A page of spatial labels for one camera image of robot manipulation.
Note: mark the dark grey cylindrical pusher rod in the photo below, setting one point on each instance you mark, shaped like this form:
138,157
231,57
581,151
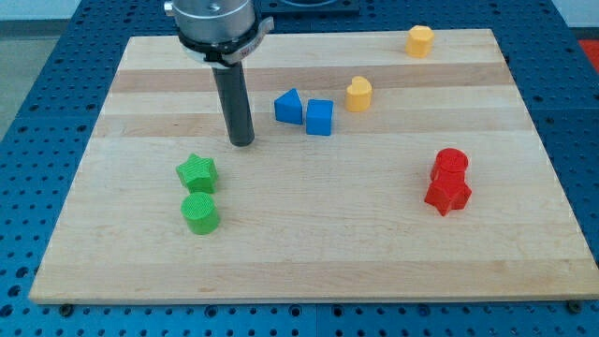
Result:
232,91

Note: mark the blue triangle block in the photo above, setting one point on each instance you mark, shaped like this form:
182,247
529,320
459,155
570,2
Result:
288,108

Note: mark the light wooden board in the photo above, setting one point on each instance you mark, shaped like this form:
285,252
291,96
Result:
308,218

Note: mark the silver cylindrical robot end effector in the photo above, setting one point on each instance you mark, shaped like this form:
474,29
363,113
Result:
218,32

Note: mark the blue cube block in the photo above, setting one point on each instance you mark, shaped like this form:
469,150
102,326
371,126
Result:
319,117

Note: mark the red star block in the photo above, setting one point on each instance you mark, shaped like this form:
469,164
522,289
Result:
448,191

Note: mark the yellow heart block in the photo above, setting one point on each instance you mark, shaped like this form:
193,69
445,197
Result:
358,95

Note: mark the yellow hexagon block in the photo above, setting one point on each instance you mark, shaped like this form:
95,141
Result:
419,41

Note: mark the green cylinder block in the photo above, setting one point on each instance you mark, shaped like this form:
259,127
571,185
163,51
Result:
200,213

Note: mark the red cylinder block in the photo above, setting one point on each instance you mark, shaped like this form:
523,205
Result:
450,165

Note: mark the green star block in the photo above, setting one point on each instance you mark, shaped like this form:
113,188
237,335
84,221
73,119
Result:
198,174

